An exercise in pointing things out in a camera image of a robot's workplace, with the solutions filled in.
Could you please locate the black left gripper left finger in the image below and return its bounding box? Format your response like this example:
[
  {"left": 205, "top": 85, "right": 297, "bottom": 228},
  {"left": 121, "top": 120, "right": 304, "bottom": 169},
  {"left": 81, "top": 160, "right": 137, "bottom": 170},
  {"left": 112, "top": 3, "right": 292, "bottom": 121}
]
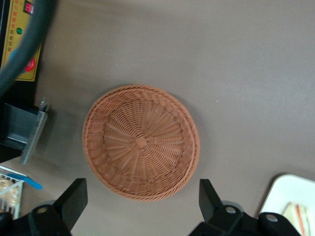
[{"left": 28, "top": 177, "right": 89, "bottom": 236}]

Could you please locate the grey aluminium bracket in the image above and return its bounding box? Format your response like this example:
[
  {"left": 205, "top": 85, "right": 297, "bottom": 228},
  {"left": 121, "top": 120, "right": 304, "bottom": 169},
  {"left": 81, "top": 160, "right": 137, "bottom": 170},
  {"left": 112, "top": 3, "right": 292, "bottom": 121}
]
[{"left": 0, "top": 102, "right": 49, "bottom": 166}]

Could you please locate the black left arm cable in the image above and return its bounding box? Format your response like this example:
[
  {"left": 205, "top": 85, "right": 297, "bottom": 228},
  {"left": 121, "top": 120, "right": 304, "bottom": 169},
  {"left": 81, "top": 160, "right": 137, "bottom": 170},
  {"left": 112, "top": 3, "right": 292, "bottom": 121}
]
[{"left": 0, "top": 0, "right": 59, "bottom": 97}]

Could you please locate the small wrapped bread pack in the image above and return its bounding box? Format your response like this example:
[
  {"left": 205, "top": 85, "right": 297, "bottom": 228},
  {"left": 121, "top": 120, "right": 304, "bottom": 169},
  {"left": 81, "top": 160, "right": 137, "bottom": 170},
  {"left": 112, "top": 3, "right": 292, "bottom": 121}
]
[{"left": 0, "top": 177, "right": 20, "bottom": 205}]

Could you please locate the black yellow-panel control box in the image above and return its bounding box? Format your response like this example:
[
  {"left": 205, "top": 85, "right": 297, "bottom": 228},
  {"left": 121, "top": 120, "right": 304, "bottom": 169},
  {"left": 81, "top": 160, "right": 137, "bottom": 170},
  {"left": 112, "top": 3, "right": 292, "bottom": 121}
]
[{"left": 0, "top": 0, "right": 44, "bottom": 109}]

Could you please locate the beige plastic tray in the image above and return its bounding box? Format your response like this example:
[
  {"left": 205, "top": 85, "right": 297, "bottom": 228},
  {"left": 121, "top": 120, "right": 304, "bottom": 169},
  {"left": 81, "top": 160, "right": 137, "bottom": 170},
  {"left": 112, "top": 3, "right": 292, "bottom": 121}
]
[{"left": 259, "top": 174, "right": 315, "bottom": 236}]

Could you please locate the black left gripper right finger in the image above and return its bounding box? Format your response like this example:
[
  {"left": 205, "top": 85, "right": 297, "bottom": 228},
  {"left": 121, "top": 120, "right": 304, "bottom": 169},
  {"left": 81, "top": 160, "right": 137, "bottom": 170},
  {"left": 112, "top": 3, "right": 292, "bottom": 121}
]
[{"left": 189, "top": 178, "right": 247, "bottom": 236}]

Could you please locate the triangle sandwich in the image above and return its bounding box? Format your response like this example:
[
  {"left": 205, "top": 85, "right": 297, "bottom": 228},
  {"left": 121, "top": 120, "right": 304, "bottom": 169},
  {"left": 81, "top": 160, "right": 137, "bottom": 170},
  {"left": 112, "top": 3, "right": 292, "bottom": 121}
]
[{"left": 282, "top": 201, "right": 314, "bottom": 236}]

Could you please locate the clear box with bread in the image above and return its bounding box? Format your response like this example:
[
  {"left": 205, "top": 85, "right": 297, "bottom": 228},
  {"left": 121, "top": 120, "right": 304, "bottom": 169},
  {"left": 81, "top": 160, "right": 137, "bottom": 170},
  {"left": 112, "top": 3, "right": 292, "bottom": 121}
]
[{"left": 0, "top": 165, "right": 25, "bottom": 220}]

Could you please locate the brown round wicker basket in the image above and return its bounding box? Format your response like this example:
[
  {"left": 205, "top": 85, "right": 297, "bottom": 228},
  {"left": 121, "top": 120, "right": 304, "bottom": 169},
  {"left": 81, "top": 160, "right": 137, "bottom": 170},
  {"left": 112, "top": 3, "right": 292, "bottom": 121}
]
[{"left": 82, "top": 84, "right": 201, "bottom": 203}]

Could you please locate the blue pen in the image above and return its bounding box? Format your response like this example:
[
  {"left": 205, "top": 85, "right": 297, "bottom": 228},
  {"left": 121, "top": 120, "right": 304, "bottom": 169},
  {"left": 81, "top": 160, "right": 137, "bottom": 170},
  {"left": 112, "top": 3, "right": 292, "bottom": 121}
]
[{"left": 6, "top": 173, "right": 43, "bottom": 190}]

